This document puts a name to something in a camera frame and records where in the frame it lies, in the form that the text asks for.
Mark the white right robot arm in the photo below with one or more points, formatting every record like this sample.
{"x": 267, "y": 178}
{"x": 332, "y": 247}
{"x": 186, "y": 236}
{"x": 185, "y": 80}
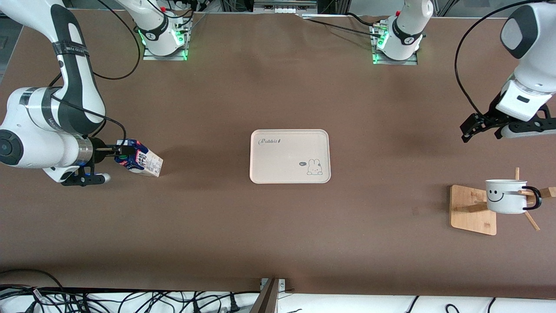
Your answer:
{"x": 30, "y": 126}

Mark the wooden mug stand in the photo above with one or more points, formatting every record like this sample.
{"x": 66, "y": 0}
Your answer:
{"x": 471, "y": 217}

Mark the small metal bracket plate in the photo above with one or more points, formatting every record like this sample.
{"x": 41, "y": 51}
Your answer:
{"x": 282, "y": 284}

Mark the cream rabbit print tray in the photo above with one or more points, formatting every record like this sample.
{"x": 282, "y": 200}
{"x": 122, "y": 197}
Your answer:
{"x": 282, "y": 156}

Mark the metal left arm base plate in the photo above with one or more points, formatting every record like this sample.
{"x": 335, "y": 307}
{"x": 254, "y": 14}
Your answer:
{"x": 412, "y": 61}

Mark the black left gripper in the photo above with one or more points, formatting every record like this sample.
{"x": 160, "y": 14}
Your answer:
{"x": 485, "y": 118}

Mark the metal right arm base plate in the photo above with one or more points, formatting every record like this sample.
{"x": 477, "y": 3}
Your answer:
{"x": 150, "y": 56}

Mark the white smiley face mug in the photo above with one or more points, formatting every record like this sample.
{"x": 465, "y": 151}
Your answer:
{"x": 504, "y": 198}

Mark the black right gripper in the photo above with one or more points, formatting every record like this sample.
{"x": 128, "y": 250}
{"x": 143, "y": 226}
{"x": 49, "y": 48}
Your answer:
{"x": 99, "y": 149}

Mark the grey power strip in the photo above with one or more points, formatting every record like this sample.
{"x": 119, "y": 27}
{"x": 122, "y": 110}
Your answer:
{"x": 284, "y": 5}

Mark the dark camera post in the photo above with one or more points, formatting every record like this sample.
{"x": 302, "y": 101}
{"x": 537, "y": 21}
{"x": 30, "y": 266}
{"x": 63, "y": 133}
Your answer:
{"x": 265, "y": 302}

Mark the blue white milk carton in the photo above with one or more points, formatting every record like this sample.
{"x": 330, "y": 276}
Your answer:
{"x": 147, "y": 164}

